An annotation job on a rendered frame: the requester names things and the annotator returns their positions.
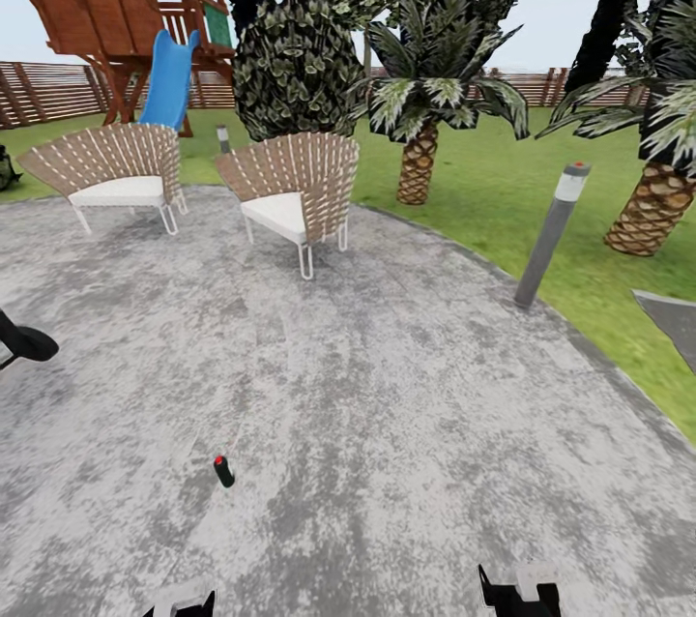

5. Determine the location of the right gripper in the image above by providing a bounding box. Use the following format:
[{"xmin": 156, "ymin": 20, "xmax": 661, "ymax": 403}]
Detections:
[{"xmin": 478, "ymin": 565, "xmax": 562, "ymax": 617}]

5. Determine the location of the pesticide atomizer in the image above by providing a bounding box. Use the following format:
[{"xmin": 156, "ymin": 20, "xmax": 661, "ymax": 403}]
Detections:
[{"xmin": 214, "ymin": 455, "xmax": 235, "ymax": 488}]

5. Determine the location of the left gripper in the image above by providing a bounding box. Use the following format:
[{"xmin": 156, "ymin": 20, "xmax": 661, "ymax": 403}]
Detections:
[{"xmin": 143, "ymin": 591, "xmax": 216, "ymax": 617}]

